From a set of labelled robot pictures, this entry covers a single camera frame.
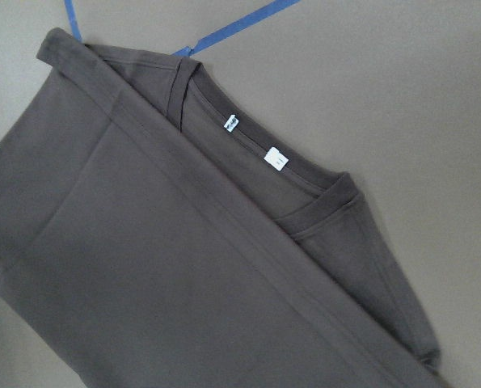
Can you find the blue tape centre vertical line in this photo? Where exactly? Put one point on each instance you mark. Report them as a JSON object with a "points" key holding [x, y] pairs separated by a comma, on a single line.
{"points": [[72, 20]]}

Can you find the dark brown t-shirt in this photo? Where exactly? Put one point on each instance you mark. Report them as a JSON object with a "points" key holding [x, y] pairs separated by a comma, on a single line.
{"points": [[154, 235]]}

